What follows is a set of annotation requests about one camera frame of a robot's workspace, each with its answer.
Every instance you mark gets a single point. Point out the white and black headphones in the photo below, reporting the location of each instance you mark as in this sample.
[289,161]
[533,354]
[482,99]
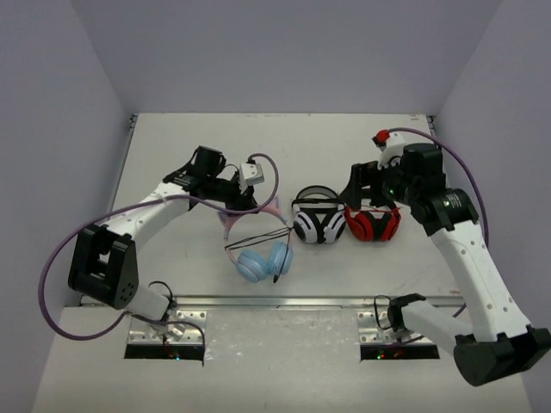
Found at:
[318,215]

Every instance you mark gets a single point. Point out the red and black headphones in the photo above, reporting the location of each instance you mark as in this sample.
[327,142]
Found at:
[376,225]

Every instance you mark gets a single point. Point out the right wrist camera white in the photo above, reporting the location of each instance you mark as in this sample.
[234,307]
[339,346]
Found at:
[391,145]

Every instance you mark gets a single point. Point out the metal table edge rail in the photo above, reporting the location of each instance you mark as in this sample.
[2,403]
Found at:
[278,301]

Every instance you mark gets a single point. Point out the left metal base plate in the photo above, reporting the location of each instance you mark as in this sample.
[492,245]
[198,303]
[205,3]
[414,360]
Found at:
[184,332]

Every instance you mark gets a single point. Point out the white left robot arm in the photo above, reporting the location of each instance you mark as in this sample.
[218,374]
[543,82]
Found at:
[104,265]

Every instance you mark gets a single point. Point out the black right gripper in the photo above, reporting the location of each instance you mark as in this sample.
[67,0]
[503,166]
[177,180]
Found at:
[366,175]

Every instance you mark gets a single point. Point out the metal base plate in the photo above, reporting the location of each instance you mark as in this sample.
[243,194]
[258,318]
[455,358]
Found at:
[372,332]
[184,332]

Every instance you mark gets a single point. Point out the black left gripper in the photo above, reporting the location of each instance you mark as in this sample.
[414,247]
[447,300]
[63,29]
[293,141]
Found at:
[240,200]

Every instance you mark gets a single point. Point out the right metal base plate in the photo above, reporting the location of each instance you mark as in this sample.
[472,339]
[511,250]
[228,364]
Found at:
[372,332]

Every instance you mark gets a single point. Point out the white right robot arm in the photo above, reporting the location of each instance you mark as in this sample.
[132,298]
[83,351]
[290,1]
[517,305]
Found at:
[499,341]

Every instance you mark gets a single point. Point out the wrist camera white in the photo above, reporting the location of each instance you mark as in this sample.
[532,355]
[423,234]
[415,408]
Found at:
[249,175]
[391,145]

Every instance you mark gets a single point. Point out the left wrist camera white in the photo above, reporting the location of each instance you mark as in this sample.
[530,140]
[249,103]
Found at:
[249,175]

